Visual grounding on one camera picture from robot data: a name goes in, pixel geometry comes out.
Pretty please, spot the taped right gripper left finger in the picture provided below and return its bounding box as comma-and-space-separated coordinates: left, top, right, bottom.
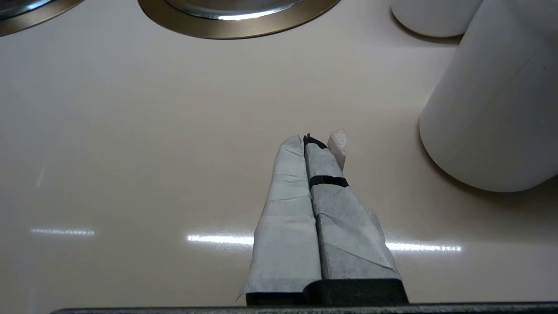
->
237, 134, 323, 306

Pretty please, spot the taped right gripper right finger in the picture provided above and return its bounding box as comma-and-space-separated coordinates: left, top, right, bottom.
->
303, 130, 409, 306

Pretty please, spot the steel lid with black knob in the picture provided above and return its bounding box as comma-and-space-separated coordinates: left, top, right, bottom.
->
0, 0, 56, 21
164, 0, 304, 21

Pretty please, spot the white ceramic cup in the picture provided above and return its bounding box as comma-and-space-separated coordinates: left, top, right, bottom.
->
419, 0, 558, 193

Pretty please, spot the white ceramic jar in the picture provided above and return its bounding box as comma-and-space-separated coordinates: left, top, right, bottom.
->
390, 0, 483, 38

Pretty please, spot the brass round counter ring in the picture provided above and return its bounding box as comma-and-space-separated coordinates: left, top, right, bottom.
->
138, 0, 341, 40
0, 0, 86, 38

